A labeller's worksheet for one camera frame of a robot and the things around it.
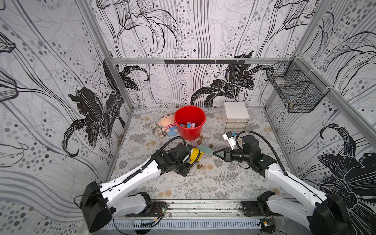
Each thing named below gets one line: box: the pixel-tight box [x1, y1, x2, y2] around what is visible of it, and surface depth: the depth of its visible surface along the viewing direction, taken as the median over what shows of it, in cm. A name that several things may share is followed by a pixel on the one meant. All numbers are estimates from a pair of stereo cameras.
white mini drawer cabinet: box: [221, 101, 251, 133], surface depth 100 cm
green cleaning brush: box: [197, 144, 214, 155], surface depth 76 cm
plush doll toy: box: [148, 113, 179, 139], surface depth 102 cm
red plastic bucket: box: [174, 105, 207, 141], surface depth 94 cm
